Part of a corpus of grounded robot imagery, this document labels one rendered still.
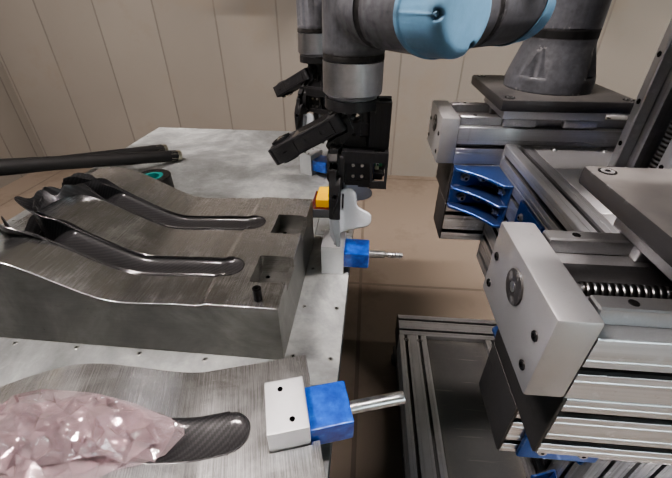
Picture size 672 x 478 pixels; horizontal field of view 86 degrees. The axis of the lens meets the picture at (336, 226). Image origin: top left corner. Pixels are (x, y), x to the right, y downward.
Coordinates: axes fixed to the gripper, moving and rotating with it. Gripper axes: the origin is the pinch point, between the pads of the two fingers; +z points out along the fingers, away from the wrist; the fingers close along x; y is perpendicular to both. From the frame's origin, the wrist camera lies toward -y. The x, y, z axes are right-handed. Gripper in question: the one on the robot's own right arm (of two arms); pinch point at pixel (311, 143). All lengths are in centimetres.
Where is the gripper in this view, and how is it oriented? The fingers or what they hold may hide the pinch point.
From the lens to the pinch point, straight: 92.1
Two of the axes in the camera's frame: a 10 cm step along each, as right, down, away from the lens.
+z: 0.0, 8.4, 5.4
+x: 5.4, -4.6, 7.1
